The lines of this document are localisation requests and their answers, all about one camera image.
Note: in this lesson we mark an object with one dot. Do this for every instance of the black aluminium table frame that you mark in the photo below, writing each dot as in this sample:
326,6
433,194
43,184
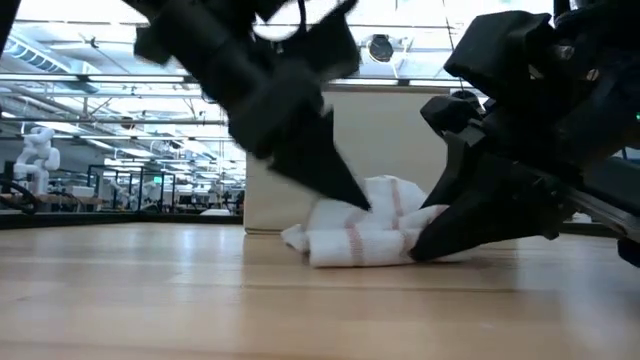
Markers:
100,219

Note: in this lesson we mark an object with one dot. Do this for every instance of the beige fabric storage box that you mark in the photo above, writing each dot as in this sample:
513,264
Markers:
390,140

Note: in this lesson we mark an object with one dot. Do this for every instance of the white red-striped towel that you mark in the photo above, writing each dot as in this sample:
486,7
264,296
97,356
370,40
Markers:
360,247

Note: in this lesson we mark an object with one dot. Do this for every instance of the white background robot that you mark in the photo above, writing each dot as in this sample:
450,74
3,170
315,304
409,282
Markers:
37,155

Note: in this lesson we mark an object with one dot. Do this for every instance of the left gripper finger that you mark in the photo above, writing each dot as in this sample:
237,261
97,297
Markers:
325,165

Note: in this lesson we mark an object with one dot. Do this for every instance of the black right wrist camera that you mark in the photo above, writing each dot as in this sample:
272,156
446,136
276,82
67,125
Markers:
450,112

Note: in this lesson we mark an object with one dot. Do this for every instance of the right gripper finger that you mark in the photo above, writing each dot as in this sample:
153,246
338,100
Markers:
500,210
460,160

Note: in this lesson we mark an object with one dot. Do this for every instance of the round black ceiling fixture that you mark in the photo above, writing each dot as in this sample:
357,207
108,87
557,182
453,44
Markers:
381,48

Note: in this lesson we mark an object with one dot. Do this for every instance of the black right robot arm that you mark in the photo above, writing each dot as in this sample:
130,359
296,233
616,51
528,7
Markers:
615,140

